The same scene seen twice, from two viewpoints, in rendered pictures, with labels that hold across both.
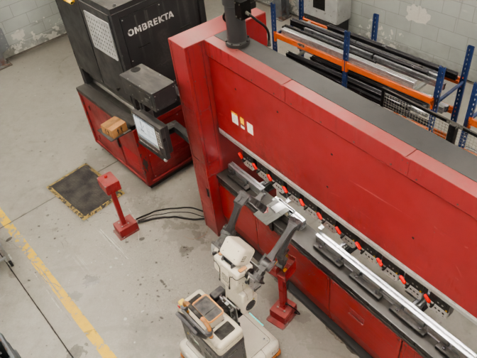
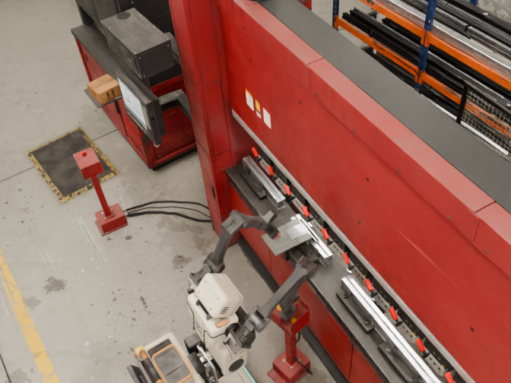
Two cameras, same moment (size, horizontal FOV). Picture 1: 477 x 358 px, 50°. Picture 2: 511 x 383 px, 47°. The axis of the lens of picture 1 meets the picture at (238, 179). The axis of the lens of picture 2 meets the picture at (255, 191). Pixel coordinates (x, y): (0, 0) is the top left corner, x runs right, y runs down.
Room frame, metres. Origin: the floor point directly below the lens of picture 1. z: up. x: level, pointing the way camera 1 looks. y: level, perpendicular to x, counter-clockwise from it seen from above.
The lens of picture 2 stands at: (0.77, -0.39, 3.87)
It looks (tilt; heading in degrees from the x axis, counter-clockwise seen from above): 47 degrees down; 8
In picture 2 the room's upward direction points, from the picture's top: 6 degrees counter-clockwise
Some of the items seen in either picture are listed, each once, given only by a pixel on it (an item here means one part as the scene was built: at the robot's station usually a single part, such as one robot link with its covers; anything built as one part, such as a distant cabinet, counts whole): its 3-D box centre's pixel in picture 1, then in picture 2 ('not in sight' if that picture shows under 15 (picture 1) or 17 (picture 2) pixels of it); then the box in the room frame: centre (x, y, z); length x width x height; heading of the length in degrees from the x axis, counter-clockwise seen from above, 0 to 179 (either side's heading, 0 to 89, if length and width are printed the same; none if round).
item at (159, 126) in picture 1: (153, 132); (143, 106); (3.85, 0.73, 1.42); 0.45 x 0.12 x 0.36; 38
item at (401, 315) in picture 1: (407, 319); not in sight; (1.92, -1.09, 0.89); 0.30 x 0.05 x 0.03; 33
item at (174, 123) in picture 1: (176, 136); (178, 111); (4.08, 0.56, 1.17); 0.40 x 0.24 x 0.07; 33
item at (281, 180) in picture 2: (265, 169); (286, 176); (3.32, -0.25, 1.26); 0.15 x 0.09 x 0.17; 33
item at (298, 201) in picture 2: (280, 180); (303, 196); (3.15, -0.36, 1.26); 0.15 x 0.09 x 0.17; 33
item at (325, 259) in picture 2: (288, 212); (311, 239); (3.09, -0.40, 0.92); 0.39 x 0.06 x 0.10; 33
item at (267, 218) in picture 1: (271, 212); (286, 236); (3.05, -0.25, 1.00); 0.26 x 0.18 x 0.01; 123
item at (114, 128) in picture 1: (113, 126); (103, 87); (4.56, 1.28, 1.04); 0.30 x 0.26 x 0.12; 37
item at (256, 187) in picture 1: (246, 178); (263, 182); (3.60, -0.07, 0.92); 0.50 x 0.06 x 0.10; 33
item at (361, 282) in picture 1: (365, 285); (399, 365); (2.26, -0.87, 0.89); 0.30 x 0.05 x 0.03; 33
